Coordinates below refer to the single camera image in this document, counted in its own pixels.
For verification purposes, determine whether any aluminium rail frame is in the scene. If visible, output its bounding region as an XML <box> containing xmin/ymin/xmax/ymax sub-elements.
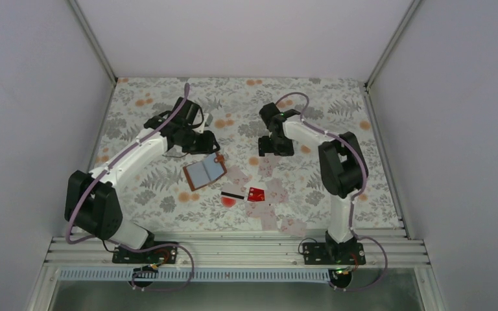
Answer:
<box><xmin>44</xmin><ymin>232</ymin><xmax>430</xmax><ymax>268</ymax></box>

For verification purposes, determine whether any brown leather card holder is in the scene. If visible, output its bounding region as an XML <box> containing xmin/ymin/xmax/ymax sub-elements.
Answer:
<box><xmin>183</xmin><ymin>152</ymin><xmax>227</xmax><ymax>191</ymax></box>

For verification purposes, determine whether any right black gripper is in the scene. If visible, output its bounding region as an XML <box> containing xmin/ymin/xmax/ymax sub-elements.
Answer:
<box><xmin>259</xmin><ymin>135</ymin><xmax>294</xmax><ymax>156</ymax></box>

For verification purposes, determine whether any blue slotted cable duct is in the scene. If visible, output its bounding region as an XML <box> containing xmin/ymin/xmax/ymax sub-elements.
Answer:
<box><xmin>58</xmin><ymin>267</ymin><xmax>329</xmax><ymax>283</ymax></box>

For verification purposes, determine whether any red card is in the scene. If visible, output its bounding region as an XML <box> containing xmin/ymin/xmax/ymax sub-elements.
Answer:
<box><xmin>247</xmin><ymin>187</ymin><xmax>266</xmax><ymax>202</ymax></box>

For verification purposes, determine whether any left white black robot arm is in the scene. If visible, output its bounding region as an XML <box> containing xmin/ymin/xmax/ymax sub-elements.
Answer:
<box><xmin>64</xmin><ymin>96</ymin><xmax>220</xmax><ymax>262</ymax></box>

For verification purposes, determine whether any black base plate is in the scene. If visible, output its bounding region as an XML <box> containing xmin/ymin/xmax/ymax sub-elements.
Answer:
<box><xmin>112</xmin><ymin>241</ymin><xmax>178</xmax><ymax>264</ymax></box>
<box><xmin>301</xmin><ymin>242</ymin><xmax>366</xmax><ymax>266</ymax></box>

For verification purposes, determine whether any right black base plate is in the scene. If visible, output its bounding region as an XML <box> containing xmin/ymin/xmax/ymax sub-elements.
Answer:
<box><xmin>301</xmin><ymin>242</ymin><xmax>366</xmax><ymax>266</ymax></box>

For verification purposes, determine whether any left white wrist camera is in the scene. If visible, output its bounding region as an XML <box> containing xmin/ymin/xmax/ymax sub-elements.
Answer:
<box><xmin>204</xmin><ymin>113</ymin><xmax>213</xmax><ymax>128</ymax></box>

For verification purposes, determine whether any white pink card beside holder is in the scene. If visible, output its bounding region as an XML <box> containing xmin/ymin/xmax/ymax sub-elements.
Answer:
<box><xmin>226</xmin><ymin>165</ymin><xmax>252</xmax><ymax>186</ymax></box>

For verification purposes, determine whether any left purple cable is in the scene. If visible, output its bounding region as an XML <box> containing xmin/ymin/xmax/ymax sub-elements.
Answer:
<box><xmin>65</xmin><ymin>82</ymin><xmax>196</xmax><ymax>294</ymax></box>

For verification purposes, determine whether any floral patterned table mat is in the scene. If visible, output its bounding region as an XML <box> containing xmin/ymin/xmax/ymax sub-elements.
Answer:
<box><xmin>95</xmin><ymin>78</ymin><xmax>399</xmax><ymax>231</ymax></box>

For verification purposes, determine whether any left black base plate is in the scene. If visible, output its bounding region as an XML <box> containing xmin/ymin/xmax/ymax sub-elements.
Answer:
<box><xmin>112</xmin><ymin>241</ymin><xmax>178</xmax><ymax>264</ymax></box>

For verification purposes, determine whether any white pink card lowest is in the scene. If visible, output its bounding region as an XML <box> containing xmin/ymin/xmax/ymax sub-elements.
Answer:
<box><xmin>279</xmin><ymin>218</ymin><xmax>307</xmax><ymax>237</ymax></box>

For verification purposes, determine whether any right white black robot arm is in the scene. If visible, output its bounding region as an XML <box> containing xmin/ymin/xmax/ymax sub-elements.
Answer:
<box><xmin>258</xmin><ymin>103</ymin><xmax>368</xmax><ymax>264</ymax></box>

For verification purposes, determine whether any white card black stripe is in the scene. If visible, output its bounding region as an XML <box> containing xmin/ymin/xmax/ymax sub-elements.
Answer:
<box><xmin>220</xmin><ymin>184</ymin><xmax>248</xmax><ymax>201</ymax></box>

